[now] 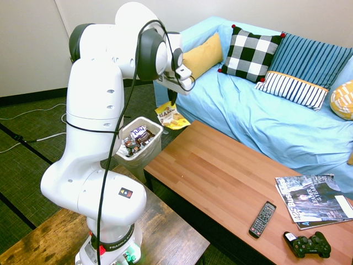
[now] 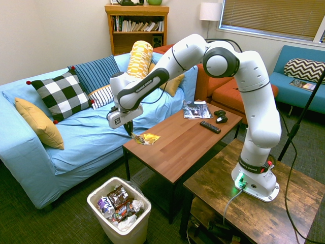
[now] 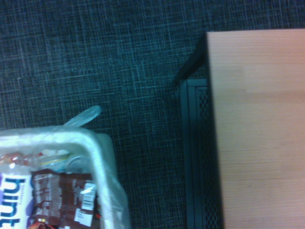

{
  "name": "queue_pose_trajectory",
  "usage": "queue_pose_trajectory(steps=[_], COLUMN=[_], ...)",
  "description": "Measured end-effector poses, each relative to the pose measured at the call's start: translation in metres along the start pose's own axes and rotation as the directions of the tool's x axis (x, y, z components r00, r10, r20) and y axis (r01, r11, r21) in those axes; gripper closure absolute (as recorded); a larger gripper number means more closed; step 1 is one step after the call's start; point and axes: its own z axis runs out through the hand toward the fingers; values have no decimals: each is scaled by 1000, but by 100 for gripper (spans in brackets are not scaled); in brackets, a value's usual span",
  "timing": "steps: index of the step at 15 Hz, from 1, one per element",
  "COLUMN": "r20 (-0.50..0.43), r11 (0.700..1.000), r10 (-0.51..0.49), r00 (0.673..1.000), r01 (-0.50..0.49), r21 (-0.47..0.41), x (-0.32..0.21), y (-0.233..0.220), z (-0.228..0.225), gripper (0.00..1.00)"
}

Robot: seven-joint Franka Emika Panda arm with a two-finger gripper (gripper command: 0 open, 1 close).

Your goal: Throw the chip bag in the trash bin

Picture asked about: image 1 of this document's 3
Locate grey plastic trash bin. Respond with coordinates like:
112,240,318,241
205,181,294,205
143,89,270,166
114,116,164,184

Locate magazine with white edge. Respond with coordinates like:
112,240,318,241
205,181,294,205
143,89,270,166
275,183,353,231

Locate yellow baked chips bag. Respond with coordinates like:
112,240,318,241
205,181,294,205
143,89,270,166
154,101,191,131

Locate black cable plug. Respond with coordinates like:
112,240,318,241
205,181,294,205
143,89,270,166
12,133,38,144

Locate yellow white patterned pillow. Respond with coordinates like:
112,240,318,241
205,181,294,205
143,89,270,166
329,79,353,121

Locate white floor cable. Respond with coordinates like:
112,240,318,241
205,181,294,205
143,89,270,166
0,103,67,121
0,131,67,154

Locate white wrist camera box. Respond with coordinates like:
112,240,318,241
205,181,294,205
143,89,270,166
174,65,192,81

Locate black game controller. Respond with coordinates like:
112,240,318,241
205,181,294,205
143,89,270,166
291,231,333,259

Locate brown snack wrapper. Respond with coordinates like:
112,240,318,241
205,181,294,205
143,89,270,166
136,129,156,146

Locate business magazine with photo cover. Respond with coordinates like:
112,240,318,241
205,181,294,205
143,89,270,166
275,173,353,224

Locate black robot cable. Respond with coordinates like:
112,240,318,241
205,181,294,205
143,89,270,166
95,19,197,265

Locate blue striped pillow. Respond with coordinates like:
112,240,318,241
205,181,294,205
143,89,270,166
269,32,353,91

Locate black remote control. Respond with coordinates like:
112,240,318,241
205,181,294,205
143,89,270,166
248,200,277,240

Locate crumpled mixed trash wrappers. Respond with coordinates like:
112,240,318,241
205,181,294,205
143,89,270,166
122,137,143,158

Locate light blue covered sofa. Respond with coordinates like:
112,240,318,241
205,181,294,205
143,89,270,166
153,15,353,200

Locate black white checkered pillow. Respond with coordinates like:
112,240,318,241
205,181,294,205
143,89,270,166
217,24,286,84

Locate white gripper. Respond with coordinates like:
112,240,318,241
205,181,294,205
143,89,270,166
157,72,194,107

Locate mustard yellow pillow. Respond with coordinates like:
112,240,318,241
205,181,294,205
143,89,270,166
181,32,224,81

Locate navy white striped pillow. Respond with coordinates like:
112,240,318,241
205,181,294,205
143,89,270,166
254,70,330,113

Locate white bin with snacks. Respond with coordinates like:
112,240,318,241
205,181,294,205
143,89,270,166
114,116,164,169

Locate purple snack wrapper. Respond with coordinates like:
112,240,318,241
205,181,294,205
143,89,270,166
129,125,147,142

